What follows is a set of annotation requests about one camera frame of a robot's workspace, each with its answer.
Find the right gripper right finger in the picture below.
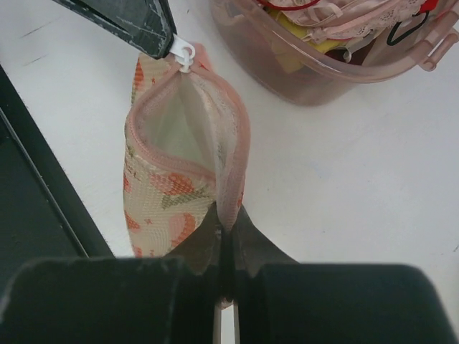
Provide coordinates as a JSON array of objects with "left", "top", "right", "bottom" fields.
[{"left": 231, "top": 209, "right": 458, "bottom": 343}]

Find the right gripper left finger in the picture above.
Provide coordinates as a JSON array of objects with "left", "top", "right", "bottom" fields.
[{"left": 1, "top": 207, "right": 224, "bottom": 343}]

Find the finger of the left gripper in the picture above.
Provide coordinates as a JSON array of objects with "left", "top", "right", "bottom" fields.
[{"left": 55, "top": 0, "right": 176, "bottom": 59}]

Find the floral mesh laundry bag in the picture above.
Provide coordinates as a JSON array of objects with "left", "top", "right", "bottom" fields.
[{"left": 123, "top": 43, "right": 250, "bottom": 257}]

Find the yellow bra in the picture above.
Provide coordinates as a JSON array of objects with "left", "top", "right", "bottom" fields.
[{"left": 266, "top": 9, "right": 349, "bottom": 75}]

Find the pink satin bra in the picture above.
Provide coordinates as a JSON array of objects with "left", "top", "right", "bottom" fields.
[{"left": 258, "top": 0, "right": 424, "bottom": 43}]

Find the red bra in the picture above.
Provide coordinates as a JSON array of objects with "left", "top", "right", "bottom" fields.
[{"left": 257, "top": 1, "right": 439, "bottom": 22}]

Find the pink plastic basket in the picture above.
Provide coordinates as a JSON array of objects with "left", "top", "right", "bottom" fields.
[{"left": 209, "top": 1, "right": 458, "bottom": 105}]

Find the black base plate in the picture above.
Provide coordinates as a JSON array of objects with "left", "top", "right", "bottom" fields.
[{"left": 1, "top": 71, "right": 113, "bottom": 287}]

